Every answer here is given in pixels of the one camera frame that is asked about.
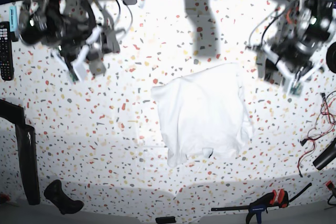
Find black TV remote control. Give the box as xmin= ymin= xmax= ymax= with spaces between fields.
xmin=0 ymin=22 xmax=14 ymax=81

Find black orange bar clamp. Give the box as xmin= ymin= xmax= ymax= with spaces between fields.
xmin=211 ymin=183 xmax=312 ymax=224

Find wrist camera board image right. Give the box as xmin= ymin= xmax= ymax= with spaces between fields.
xmin=289 ymin=81 xmax=303 ymax=97

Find black game controller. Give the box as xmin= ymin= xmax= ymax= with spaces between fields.
xmin=44 ymin=179 xmax=84 ymax=215

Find black round object right edge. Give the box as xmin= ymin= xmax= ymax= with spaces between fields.
xmin=326 ymin=42 xmax=336 ymax=73

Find black cylinder flashlight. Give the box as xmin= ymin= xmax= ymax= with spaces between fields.
xmin=313 ymin=139 xmax=335 ymax=170

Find wrist camera board image left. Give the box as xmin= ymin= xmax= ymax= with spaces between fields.
xmin=68 ymin=71 xmax=79 ymax=82

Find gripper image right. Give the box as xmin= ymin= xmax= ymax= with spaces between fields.
xmin=262 ymin=36 xmax=322 ymax=85

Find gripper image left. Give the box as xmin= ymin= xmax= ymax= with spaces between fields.
xmin=56 ymin=24 xmax=121 ymax=80

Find small orange clip right edge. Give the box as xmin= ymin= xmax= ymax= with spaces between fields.
xmin=326 ymin=181 xmax=334 ymax=190

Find red black wire bundle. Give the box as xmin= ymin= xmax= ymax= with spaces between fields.
xmin=296 ymin=92 xmax=336 ymax=178

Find black chair armrest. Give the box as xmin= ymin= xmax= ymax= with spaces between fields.
xmin=1 ymin=100 xmax=40 ymax=205

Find small black rectangular device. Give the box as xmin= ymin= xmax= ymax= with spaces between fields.
xmin=155 ymin=216 xmax=176 ymax=224

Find white T-shirt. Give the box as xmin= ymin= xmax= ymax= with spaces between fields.
xmin=151 ymin=63 xmax=254 ymax=168

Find teal marker pen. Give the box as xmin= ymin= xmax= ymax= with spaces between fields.
xmin=9 ymin=5 xmax=19 ymax=42

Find wrist camera board image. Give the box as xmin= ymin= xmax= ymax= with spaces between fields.
xmin=68 ymin=71 xmax=79 ymax=82
xmin=289 ymin=81 xmax=303 ymax=97

